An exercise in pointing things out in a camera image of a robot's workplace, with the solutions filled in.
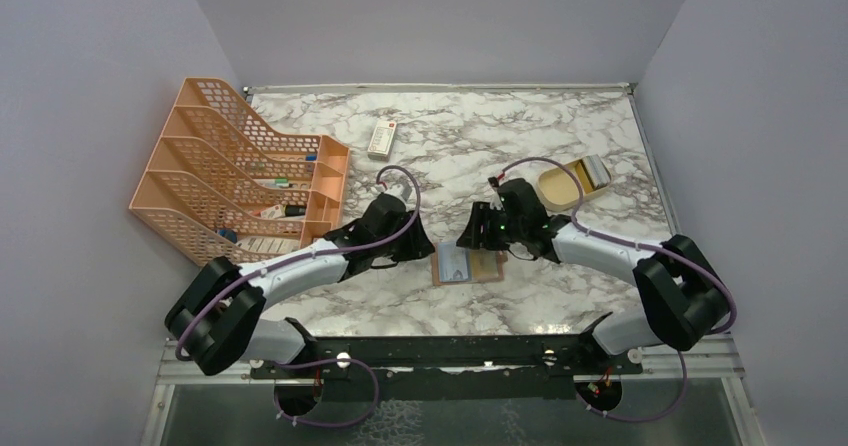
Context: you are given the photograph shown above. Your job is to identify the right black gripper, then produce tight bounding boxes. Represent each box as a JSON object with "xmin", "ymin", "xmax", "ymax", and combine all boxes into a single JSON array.
[{"xmin": 457, "ymin": 201, "xmax": 525, "ymax": 251}]

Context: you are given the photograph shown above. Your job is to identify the tan leather card holder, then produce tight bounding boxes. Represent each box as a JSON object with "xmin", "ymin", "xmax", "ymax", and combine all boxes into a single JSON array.
[{"xmin": 431, "ymin": 242, "xmax": 508, "ymax": 286}]

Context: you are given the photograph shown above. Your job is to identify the silver VIP credit card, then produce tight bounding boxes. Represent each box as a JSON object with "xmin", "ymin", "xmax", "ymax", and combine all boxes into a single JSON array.
[{"xmin": 436, "ymin": 242, "xmax": 471, "ymax": 283}]

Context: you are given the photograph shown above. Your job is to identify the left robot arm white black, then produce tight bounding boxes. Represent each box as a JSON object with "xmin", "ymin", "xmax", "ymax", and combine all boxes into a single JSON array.
[{"xmin": 164, "ymin": 193, "xmax": 435, "ymax": 377}]

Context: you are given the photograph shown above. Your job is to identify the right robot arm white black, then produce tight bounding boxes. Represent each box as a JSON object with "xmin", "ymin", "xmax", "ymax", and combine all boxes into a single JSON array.
[{"xmin": 456, "ymin": 179, "xmax": 735, "ymax": 373}]

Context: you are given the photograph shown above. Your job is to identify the white red small box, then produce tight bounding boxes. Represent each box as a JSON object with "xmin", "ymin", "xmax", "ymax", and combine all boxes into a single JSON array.
[{"xmin": 366, "ymin": 121, "xmax": 398, "ymax": 161}]

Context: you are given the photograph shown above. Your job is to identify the orange plastic file rack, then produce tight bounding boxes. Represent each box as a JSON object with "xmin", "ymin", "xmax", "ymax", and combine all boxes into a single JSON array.
[{"xmin": 129, "ymin": 77, "xmax": 350, "ymax": 265}]

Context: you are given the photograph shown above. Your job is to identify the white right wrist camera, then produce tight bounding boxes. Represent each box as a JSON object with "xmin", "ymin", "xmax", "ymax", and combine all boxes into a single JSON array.
[{"xmin": 488, "ymin": 176, "xmax": 504, "ymax": 210}]

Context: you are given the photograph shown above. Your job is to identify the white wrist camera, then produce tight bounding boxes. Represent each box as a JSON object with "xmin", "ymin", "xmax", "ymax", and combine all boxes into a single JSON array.
[
  {"xmin": 488, "ymin": 176, "xmax": 504, "ymax": 210},
  {"xmin": 391, "ymin": 183, "xmax": 418, "ymax": 203}
]

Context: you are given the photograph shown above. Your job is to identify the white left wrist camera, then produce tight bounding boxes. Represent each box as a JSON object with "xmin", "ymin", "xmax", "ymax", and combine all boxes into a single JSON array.
[{"xmin": 391, "ymin": 183, "xmax": 418, "ymax": 203}]

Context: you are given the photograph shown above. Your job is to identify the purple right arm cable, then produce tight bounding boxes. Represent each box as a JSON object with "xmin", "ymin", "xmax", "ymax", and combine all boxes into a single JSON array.
[{"xmin": 493, "ymin": 158, "xmax": 739, "ymax": 424}]

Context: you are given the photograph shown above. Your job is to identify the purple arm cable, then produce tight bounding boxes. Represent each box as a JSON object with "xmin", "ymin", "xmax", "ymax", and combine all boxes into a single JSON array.
[
  {"xmin": 493, "ymin": 158, "xmax": 739, "ymax": 424},
  {"xmin": 174, "ymin": 164, "xmax": 423, "ymax": 363}
]

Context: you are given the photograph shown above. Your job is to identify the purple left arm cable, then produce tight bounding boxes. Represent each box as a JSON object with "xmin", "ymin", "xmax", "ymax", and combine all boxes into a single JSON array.
[{"xmin": 174, "ymin": 164, "xmax": 423, "ymax": 363}]

